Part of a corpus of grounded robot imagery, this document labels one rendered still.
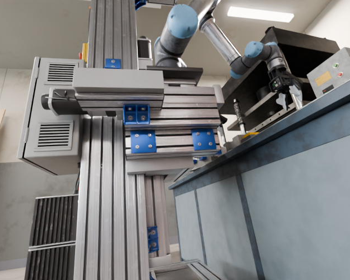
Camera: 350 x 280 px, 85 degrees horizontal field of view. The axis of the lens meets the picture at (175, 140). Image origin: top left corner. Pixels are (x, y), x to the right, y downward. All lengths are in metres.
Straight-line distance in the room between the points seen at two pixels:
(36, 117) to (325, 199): 1.08
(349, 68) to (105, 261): 1.83
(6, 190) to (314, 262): 4.02
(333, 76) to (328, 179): 1.21
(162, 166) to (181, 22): 0.55
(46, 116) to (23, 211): 3.18
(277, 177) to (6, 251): 3.83
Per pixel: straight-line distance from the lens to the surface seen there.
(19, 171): 4.17
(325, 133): 0.78
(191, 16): 0.86
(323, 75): 1.93
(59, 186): 3.86
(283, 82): 1.04
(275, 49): 1.17
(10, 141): 4.44
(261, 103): 2.29
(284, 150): 0.88
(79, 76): 0.64
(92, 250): 0.82
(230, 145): 1.20
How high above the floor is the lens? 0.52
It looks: 20 degrees up
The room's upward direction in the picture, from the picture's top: 7 degrees counter-clockwise
